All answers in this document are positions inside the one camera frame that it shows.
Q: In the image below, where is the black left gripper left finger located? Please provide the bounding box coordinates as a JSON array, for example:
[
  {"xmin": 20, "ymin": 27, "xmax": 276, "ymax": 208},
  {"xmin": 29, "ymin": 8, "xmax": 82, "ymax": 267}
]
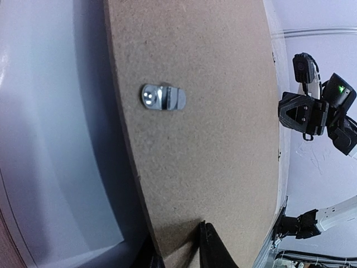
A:
[{"xmin": 147, "ymin": 237, "xmax": 165, "ymax": 268}]

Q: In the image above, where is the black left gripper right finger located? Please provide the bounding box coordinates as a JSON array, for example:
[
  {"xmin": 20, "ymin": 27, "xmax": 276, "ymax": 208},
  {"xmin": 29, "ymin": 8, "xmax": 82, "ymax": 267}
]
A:
[{"xmin": 199, "ymin": 221, "xmax": 238, "ymax": 268}]

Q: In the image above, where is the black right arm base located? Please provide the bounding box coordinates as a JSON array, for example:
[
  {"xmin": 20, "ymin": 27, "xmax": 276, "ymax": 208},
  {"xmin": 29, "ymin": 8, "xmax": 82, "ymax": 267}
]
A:
[{"xmin": 273, "ymin": 209, "xmax": 321, "ymax": 239}]

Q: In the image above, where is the silver metal turn clip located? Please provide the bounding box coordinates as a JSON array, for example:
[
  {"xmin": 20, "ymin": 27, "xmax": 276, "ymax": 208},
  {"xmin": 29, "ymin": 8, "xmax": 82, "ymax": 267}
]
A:
[{"xmin": 141, "ymin": 84, "xmax": 186, "ymax": 111}]

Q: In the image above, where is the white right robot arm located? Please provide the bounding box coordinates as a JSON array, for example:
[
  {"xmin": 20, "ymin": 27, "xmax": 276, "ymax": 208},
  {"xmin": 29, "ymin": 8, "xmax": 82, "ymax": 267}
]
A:
[{"xmin": 279, "ymin": 74, "xmax": 356, "ymax": 259}]

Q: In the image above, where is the red and black photo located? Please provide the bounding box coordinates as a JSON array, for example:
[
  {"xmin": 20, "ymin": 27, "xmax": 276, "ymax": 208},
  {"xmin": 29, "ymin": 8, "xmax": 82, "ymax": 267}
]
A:
[{"xmin": 1, "ymin": 1, "xmax": 147, "ymax": 267}]

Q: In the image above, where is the red wooden picture frame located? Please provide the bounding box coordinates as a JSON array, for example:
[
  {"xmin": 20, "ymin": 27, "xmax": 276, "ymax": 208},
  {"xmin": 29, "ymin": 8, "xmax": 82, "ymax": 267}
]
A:
[{"xmin": 1, "ymin": 174, "xmax": 37, "ymax": 267}]

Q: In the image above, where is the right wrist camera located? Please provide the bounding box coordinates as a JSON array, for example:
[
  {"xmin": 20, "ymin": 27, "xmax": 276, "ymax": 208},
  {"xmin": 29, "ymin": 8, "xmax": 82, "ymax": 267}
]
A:
[{"xmin": 292, "ymin": 52, "xmax": 322, "ymax": 99}]

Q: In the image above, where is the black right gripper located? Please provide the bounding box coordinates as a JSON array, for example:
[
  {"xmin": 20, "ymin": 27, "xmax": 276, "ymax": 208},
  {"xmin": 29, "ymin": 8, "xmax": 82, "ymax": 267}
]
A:
[{"xmin": 278, "ymin": 92, "xmax": 330, "ymax": 136}]

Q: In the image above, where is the brown cardboard backing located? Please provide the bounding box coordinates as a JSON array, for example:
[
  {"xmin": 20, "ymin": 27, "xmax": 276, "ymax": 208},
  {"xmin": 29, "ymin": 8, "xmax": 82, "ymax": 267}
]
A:
[{"xmin": 104, "ymin": 1, "xmax": 279, "ymax": 267}]

